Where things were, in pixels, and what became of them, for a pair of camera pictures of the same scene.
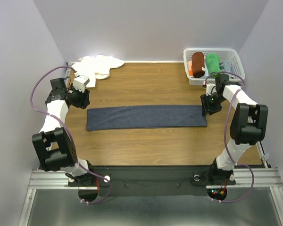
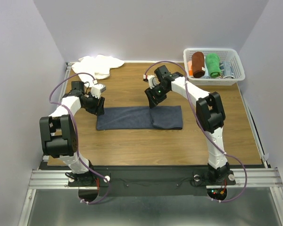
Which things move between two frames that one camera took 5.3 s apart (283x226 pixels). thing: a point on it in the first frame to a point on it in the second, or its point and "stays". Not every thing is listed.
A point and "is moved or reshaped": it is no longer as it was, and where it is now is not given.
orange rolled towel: [189, 65] stays
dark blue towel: [130, 117] is moved or reshaped
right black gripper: [206, 107] to [153, 102]
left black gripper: [83, 102] to [98, 110]
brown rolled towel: [198, 62] stays
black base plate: [139, 181] stays
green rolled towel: [212, 63] stays
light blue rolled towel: [206, 74] stays
